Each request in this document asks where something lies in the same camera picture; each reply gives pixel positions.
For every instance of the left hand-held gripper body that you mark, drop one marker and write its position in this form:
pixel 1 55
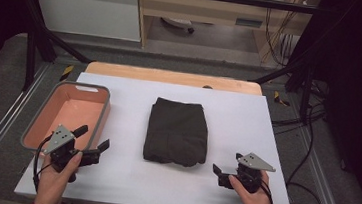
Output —
pixel 63 152

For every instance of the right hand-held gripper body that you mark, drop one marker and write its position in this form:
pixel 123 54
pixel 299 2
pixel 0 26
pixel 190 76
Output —
pixel 250 177

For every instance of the pink basket with grey rim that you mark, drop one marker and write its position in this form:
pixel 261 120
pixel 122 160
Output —
pixel 71 111

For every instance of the dark green pants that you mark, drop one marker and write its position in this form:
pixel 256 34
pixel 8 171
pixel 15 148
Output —
pixel 176 131

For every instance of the person's left hand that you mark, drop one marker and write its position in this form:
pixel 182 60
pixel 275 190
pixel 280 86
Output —
pixel 50 183

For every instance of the yellow black tape marker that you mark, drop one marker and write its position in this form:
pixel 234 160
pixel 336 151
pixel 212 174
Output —
pixel 67 72
pixel 281 99

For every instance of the light wooden table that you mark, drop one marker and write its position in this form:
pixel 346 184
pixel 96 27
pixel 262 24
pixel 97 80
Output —
pixel 171 77

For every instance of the white cabinet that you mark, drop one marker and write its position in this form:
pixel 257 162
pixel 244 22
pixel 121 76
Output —
pixel 87 9

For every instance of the white chair base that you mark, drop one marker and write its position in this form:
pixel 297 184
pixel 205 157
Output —
pixel 178 23

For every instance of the light wooden desk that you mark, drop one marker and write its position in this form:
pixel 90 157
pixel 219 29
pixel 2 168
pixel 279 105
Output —
pixel 204 7

